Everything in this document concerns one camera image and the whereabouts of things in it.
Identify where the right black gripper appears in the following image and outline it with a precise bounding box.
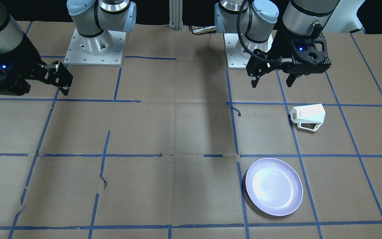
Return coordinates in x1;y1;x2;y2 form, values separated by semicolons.
0;34;73;96

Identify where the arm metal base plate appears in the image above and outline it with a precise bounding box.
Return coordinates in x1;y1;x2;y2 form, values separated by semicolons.
223;33;274;70
64;29;127;67

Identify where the lavender plate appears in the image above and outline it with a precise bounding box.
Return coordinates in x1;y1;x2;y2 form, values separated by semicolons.
244;158;303;216

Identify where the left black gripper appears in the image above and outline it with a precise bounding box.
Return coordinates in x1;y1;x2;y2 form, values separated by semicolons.
246;25;331;88

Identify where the white faceted cup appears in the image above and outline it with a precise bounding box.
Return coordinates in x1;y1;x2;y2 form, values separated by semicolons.
290;104;326;132

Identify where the silver cable connector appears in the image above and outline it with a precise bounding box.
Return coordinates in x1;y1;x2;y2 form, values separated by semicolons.
189;26;216;35

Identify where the aluminium frame post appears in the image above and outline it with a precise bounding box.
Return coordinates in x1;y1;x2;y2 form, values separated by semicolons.
168;0;183;31

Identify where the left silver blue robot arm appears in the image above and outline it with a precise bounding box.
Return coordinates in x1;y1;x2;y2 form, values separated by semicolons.
214;0;339;88

